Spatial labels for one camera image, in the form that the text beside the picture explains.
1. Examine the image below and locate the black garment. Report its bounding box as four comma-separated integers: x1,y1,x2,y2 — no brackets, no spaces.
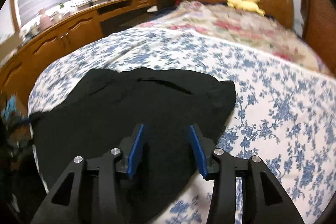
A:
30,68,236,223

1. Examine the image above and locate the blue floral white blanket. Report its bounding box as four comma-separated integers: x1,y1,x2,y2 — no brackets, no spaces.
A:
28,27,335,223

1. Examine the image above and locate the wooden desk cabinet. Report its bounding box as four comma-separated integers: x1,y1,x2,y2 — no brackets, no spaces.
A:
1,0,156,106

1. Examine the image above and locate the pink floral quilt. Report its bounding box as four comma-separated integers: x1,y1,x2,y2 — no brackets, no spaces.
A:
138,1,334,76

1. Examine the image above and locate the pink vase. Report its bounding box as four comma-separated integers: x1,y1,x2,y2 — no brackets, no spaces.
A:
39,9,52,31

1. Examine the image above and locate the yellow plush toy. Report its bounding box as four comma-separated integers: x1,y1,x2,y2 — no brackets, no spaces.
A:
227,0,265,16

